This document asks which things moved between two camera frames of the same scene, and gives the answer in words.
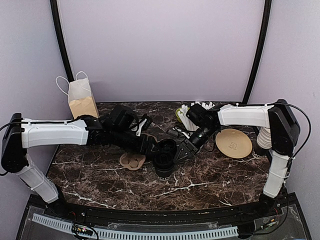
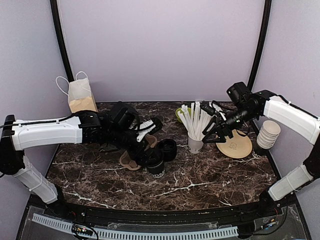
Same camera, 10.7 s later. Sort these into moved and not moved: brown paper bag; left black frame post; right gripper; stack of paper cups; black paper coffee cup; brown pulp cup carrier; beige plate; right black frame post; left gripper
Moved: black paper coffee cup; left gripper; right gripper
Not moved: beige plate; left black frame post; stack of paper cups; brown paper bag; right black frame post; brown pulp cup carrier
